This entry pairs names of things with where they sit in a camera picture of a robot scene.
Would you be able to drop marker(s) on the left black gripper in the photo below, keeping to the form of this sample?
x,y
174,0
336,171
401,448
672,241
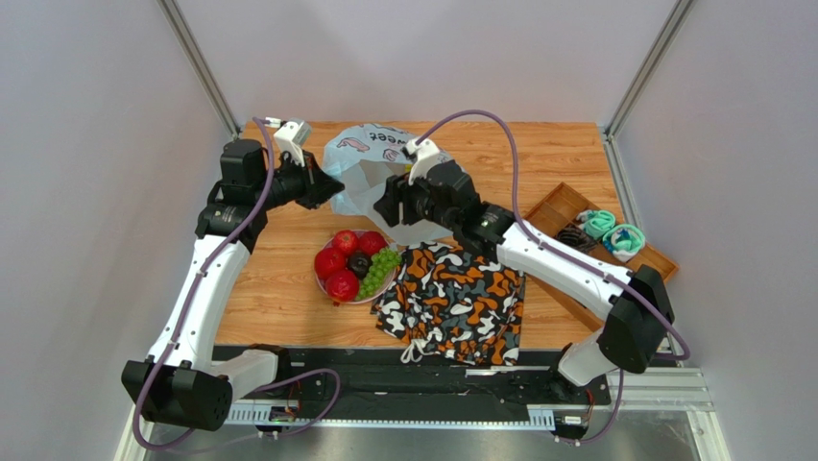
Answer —
x,y
317,186

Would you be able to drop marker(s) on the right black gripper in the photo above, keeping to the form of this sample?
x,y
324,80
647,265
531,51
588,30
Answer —
x,y
408,201

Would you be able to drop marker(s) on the light blue plastic bag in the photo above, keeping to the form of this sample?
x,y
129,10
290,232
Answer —
x,y
363,157

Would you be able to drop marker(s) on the green grape bunch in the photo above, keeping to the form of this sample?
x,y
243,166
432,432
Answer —
x,y
383,265

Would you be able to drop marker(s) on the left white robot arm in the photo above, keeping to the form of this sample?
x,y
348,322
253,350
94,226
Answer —
x,y
177,382

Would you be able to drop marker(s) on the red apple right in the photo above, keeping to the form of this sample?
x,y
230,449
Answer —
x,y
371,242

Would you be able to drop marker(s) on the red apple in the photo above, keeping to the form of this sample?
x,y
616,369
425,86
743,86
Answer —
x,y
342,286
327,262
346,242
371,242

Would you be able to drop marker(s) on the red apple back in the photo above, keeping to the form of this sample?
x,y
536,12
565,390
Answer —
x,y
346,242

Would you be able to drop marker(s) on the dark purple plum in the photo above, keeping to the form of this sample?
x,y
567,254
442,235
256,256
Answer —
x,y
359,263

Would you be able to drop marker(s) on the red apple left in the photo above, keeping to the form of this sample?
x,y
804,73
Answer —
x,y
327,262

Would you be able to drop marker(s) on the red apple front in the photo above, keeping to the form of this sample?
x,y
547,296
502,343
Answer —
x,y
342,286

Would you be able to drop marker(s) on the camouflage patterned cloth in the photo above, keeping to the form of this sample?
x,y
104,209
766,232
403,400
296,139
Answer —
x,y
445,301

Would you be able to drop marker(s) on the wooden compartment tray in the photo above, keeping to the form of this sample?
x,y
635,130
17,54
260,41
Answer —
x,y
557,211

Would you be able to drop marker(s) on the teal sock roll left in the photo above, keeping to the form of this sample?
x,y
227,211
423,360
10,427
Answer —
x,y
595,222

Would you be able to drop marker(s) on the teal white sock roll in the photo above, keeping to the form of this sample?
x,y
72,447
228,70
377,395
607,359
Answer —
x,y
624,241

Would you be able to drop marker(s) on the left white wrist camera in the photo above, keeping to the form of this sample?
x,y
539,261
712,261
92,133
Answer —
x,y
290,137

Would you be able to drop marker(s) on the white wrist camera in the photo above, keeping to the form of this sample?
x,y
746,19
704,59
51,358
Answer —
x,y
424,155
290,137

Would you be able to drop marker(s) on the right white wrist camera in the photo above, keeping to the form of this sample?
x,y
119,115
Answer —
x,y
424,155

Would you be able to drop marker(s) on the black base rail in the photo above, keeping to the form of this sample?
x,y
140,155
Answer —
x,y
376,388

